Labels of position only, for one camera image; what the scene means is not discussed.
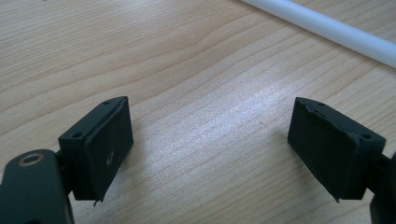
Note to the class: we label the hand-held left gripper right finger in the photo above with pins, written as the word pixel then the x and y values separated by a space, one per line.
pixel 330 149

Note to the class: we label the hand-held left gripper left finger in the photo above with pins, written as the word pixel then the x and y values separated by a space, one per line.
pixel 99 149

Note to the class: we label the white tube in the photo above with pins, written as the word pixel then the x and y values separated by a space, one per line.
pixel 327 28

